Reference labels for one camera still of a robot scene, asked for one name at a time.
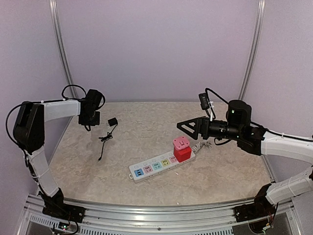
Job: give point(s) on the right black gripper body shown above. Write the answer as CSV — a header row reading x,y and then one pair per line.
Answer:
x,y
231,131

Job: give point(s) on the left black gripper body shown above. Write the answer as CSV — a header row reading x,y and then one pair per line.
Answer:
x,y
90,120

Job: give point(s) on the pink square adapter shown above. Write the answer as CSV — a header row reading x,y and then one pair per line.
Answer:
x,y
181,143

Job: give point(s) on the black charger plug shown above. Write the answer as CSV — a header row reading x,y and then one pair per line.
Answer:
x,y
112,122

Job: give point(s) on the red cube socket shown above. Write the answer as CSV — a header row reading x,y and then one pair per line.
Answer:
x,y
182,155

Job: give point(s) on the white power strip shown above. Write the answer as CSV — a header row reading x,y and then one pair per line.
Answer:
x,y
155,166

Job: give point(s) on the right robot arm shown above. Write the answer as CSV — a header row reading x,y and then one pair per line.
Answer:
x,y
258,140

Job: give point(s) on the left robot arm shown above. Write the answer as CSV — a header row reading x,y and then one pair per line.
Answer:
x,y
29,130

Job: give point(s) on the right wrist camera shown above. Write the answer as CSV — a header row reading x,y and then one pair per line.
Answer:
x,y
205,104

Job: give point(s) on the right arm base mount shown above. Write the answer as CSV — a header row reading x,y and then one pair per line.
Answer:
x,y
260,207

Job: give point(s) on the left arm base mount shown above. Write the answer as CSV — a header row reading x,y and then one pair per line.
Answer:
x,y
56,207

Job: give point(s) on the aluminium front rail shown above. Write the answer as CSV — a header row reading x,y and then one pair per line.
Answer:
x,y
206,219

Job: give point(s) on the right aluminium frame post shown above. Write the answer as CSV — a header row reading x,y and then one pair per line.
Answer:
x,y
253,49

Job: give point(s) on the aluminium frame post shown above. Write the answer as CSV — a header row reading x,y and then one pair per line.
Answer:
x,y
253,49
59,40

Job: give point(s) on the left aluminium frame post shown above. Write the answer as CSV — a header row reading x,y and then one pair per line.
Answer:
x,y
59,40

